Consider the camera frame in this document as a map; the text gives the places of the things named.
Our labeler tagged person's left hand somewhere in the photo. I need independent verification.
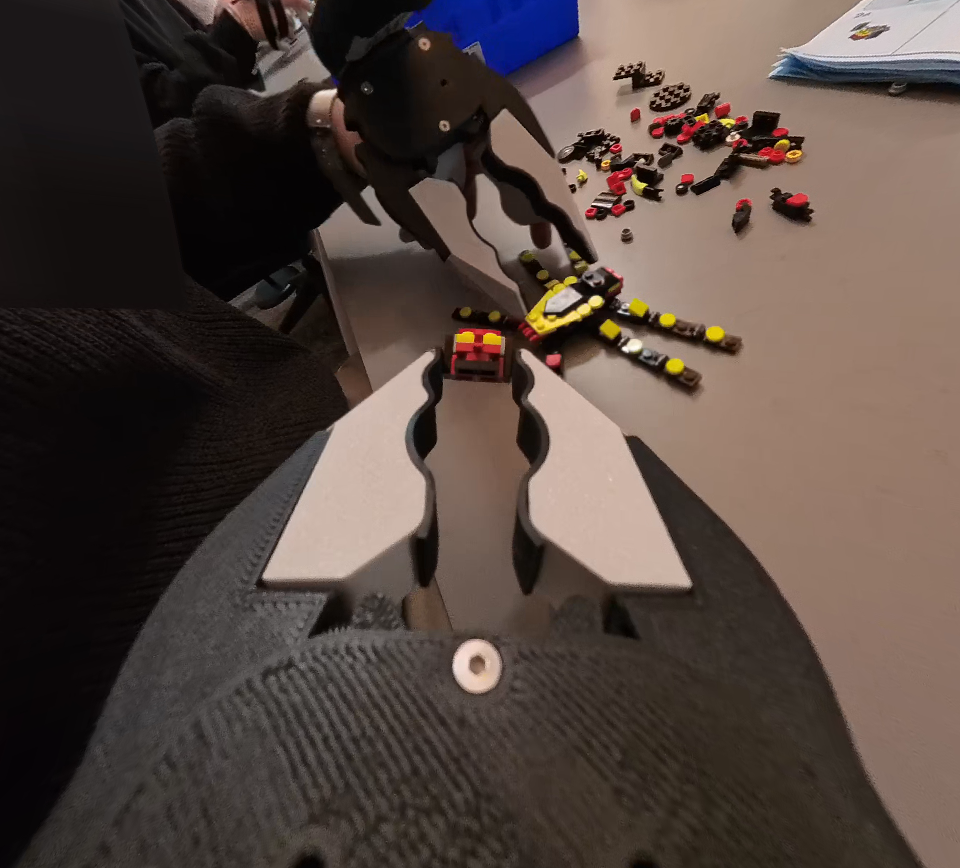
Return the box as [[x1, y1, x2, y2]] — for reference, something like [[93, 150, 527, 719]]
[[330, 96, 370, 179]]

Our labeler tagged black red lego clip assembly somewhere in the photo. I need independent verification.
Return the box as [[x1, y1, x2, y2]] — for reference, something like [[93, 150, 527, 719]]
[[768, 186, 815, 223]]

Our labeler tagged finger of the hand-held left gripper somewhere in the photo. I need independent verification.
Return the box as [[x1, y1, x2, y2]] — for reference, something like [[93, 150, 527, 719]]
[[405, 174, 552, 318], [476, 107, 603, 269]]

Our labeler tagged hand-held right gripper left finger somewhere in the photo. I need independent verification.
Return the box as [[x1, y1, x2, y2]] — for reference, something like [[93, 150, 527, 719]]
[[261, 349, 445, 598]]

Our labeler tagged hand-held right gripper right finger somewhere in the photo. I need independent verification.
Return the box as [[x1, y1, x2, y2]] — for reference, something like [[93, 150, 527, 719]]
[[513, 349, 694, 598]]

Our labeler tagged person's left forearm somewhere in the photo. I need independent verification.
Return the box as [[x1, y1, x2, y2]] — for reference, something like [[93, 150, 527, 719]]
[[153, 82, 339, 299]]

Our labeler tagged pile of loose lego pieces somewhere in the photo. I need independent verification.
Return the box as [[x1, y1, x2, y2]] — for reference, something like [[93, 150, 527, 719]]
[[558, 58, 807, 220]]

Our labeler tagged red yellow lego spider head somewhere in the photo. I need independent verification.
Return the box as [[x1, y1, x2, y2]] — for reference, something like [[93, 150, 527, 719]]
[[442, 328, 515, 383]]

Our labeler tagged yellow black lego spider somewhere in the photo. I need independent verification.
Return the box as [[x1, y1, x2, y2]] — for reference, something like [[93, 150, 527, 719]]
[[450, 246, 745, 389]]

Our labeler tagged white blue instruction booklet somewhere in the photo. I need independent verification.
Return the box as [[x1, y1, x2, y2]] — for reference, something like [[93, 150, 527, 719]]
[[768, 0, 960, 89]]

